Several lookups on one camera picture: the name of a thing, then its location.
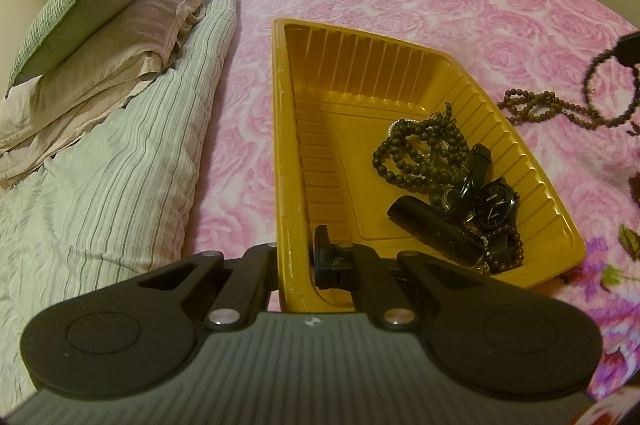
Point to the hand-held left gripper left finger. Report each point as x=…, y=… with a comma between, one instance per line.
x=254, y=272

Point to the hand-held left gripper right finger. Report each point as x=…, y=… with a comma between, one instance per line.
x=321, y=255

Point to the striped quilt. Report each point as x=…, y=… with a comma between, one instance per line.
x=125, y=205

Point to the black round wristwatch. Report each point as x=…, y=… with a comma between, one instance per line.
x=492, y=205

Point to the beige pillow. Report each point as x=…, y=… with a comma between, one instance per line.
x=120, y=50

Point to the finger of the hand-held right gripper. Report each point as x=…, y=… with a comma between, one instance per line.
x=630, y=47

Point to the black cylindrical case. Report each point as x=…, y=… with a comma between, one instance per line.
x=430, y=225

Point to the green pillow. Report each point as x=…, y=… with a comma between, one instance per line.
x=85, y=12

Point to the yellow plastic tray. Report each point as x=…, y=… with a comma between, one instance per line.
x=345, y=165

